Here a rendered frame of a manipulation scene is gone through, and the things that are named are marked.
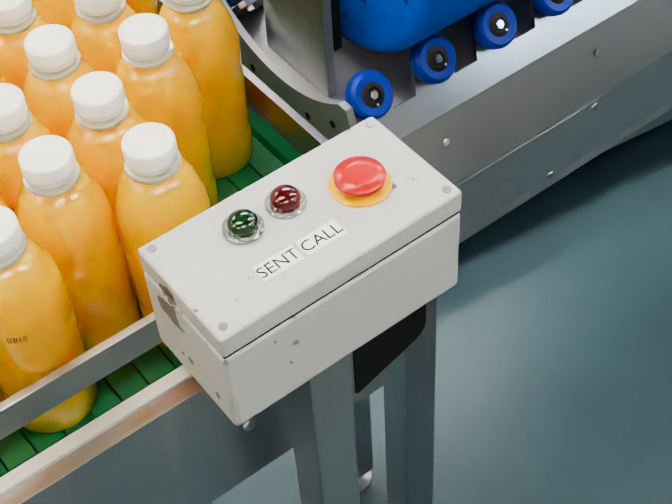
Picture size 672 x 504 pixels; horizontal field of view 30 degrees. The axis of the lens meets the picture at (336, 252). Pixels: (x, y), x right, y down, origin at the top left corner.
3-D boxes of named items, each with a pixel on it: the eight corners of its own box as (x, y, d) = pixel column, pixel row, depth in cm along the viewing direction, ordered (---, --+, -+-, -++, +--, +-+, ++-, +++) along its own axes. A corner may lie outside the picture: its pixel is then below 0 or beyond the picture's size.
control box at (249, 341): (459, 284, 93) (463, 187, 85) (237, 429, 85) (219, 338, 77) (375, 208, 98) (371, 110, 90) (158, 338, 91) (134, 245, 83)
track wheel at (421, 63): (431, 24, 113) (419, 26, 115) (410, 67, 113) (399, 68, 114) (467, 49, 115) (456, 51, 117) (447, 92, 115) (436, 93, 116)
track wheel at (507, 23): (493, -10, 116) (481, -7, 118) (473, 32, 115) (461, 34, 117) (528, 16, 118) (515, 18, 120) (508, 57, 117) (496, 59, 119)
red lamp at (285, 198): (308, 205, 85) (307, 193, 84) (282, 220, 84) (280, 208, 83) (289, 187, 86) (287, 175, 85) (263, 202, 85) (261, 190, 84)
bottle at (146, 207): (142, 355, 102) (97, 194, 88) (147, 287, 107) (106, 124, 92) (229, 350, 102) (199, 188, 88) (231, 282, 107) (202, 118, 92)
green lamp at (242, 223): (266, 230, 84) (264, 218, 83) (239, 246, 83) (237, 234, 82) (247, 211, 85) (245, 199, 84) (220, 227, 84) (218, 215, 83)
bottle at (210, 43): (191, 191, 114) (159, 26, 100) (168, 141, 118) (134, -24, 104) (265, 168, 116) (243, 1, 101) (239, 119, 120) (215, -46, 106)
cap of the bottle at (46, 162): (37, 198, 88) (31, 180, 87) (14, 166, 90) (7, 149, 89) (86, 174, 89) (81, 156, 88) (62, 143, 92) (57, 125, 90)
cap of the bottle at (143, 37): (167, 26, 100) (164, 8, 99) (174, 57, 97) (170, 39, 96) (119, 34, 100) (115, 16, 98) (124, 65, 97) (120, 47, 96)
